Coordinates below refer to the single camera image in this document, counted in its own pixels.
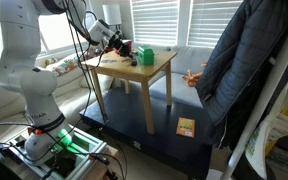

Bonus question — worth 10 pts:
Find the orange booklet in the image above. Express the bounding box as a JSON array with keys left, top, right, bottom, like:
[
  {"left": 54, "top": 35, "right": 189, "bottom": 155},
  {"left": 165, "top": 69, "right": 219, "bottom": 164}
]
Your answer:
[{"left": 175, "top": 117, "right": 196, "bottom": 139}]

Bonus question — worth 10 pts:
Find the dark blue low platform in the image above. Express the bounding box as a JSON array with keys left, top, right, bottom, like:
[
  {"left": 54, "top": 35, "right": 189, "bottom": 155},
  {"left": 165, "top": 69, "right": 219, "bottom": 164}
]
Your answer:
[{"left": 79, "top": 81, "right": 215, "bottom": 179}]

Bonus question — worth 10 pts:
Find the white printed bag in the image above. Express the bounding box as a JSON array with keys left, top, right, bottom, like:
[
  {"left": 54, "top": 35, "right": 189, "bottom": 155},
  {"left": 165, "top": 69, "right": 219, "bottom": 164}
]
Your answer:
[{"left": 245, "top": 113, "right": 288, "bottom": 179}]

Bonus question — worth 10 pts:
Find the dark blue puffer jacket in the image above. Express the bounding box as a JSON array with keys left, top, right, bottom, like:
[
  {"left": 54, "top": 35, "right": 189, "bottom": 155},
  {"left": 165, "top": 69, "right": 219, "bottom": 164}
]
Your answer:
[{"left": 195, "top": 0, "right": 288, "bottom": 149}]

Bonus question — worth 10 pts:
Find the colourful candy wrapper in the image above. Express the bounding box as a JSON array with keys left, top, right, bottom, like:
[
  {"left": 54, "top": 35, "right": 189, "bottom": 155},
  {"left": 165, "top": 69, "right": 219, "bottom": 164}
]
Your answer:
[{"left": 100, "top": 58, "right": 118, "bottom": 65}]

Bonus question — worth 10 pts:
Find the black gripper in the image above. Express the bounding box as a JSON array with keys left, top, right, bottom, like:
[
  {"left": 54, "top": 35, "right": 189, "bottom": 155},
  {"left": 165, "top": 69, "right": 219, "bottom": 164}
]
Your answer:
[{"left": 107, "top": 31, "right": 134, "bottom": 59}]

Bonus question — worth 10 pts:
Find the white cushion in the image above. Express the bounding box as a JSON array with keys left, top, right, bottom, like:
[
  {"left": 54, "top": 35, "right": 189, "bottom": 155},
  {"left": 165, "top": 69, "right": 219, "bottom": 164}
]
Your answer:
[{"left": 82, "top": 70, "right": 116, "bottom": 93}]

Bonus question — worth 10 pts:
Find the white coat rack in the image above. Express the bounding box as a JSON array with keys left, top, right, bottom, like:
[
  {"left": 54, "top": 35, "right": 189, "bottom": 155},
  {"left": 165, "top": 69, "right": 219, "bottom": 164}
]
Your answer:
[{"left": 206, "top": 14, "right": 288, "bottom": 180}]

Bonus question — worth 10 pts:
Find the small wooden table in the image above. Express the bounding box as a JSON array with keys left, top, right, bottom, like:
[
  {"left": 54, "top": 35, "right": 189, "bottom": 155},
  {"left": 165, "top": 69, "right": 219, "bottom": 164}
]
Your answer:
[{"left": 80, "top": 49, "right": 178, "bottom": 135}]

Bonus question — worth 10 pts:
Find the floral pillow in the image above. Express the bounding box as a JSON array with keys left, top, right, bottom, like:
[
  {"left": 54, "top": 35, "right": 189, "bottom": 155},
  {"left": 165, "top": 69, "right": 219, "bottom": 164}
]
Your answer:
[{"left": 45, "top": 49, "right": 95, "bottom": 78}]

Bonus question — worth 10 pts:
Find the white floor lamp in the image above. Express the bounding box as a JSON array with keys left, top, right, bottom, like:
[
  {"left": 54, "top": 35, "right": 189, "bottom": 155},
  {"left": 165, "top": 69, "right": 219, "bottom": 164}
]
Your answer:
[{"left": 102, "top": 3, "right": 123, "bottom": 34}]

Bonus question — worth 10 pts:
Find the cable with red connector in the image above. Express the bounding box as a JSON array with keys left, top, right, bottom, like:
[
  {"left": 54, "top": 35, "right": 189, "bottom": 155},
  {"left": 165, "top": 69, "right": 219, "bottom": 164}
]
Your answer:
[{"left": 88, "top": 151, "right": 125, "bottom": 180}]

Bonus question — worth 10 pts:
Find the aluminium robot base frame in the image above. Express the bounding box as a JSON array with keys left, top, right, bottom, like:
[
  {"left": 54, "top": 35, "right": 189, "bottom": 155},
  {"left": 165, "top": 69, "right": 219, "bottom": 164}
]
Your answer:
[{"left": 8, "top": 126, "right": 108, "bottom": 180}]

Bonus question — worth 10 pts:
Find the green box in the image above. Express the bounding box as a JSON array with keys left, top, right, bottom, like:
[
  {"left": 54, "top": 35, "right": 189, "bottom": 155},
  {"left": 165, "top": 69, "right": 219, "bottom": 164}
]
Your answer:
[{"left": 137, "top": 45, "right": 155, "bottom": 66}]

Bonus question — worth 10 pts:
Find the red box with white paper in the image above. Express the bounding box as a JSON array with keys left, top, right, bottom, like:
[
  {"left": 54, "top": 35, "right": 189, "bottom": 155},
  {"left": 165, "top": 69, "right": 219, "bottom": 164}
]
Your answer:
[{"left": 122, "top": 39, "right": 134, "bottom": 54}]

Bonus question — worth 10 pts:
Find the orange plush toy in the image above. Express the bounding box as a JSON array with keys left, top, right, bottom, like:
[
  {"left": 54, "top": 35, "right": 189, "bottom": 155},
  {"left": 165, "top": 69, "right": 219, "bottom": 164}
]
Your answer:
[{"left": 181, "top": 61, "right": 208, "bottom": 88}]

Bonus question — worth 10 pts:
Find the white window blind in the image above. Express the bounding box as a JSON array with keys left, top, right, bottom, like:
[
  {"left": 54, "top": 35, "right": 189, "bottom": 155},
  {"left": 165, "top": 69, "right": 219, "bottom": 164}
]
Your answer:
[
  {"left": 130, "top": 0, "right": 180, "bottom": 47},
  {"left": 187, "top": 0, "right": 243, "bottom": 49}
]

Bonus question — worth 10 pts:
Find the long black robot cable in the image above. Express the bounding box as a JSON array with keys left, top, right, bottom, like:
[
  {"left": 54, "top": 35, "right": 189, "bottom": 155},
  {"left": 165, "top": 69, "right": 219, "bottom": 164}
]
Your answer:
[{"left": 62, "top": 0, "right": 110, "bottom": 125}]

